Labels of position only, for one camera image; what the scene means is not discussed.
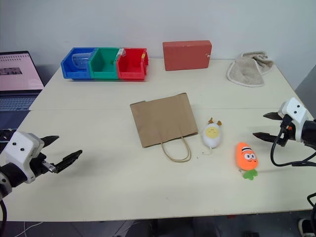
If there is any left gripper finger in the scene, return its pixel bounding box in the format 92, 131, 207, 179
53, 149, 83, 174
40, 135, 60, 149

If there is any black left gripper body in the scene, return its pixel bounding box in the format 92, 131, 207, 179
29, 153, 56, 177

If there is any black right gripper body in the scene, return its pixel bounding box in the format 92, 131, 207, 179
277, 112, 297, 148

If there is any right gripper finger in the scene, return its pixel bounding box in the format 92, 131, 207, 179
252, 132, 281, 144
263, 112, 282, 121

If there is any orange carrot plush toy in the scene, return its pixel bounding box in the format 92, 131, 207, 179
235, 142, 259, 180

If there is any beige folded towel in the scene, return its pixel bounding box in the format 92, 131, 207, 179
227, 50, 276, 88

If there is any white plush toy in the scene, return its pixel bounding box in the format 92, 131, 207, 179
200, 117, 223, 156

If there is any blue plastic storage bin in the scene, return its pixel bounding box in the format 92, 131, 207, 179
60, 47, 98, 80

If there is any open laptop with pink screen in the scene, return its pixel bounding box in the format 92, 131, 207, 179
0, 50, 45, 130

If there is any clear plastic cup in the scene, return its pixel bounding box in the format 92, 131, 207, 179
72, 51, 96, 70

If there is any green plastic storage bin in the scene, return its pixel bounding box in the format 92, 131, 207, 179
89, 47, 122, 80

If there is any white and black shoe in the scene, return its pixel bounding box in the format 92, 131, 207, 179
298, 218, 316, 237

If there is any red cardboard box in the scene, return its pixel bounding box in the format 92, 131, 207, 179
162, 40, 213, 72

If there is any red plastic storage bin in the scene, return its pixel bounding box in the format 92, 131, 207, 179
116, 47, 150, 81

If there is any clear plastic packet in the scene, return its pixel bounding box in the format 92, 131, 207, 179
115, 47, 127, 60

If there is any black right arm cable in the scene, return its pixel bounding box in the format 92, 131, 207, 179
270, 123, 316, 168

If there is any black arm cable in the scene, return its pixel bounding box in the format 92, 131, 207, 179
0, 198, 8, 237
270, 123, 316, 168

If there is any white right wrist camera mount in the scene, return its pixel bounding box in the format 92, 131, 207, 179
278, 97, 310, 143

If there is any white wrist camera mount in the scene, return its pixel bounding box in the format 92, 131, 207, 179
0, 131, 45, 184
278, 97, 310, 143

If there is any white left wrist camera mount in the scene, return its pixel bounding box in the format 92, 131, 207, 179
0, 131, 45, 184

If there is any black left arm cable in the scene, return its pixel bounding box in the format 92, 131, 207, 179
0, 198, 8, 237

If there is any white floor cable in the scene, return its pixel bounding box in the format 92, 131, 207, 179
23, 221, 44, 237

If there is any black hanging cable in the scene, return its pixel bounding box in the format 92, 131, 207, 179
307, 192, 316, 237

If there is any brown paper bag with handles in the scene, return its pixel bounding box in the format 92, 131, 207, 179
129, 92, 199, 163

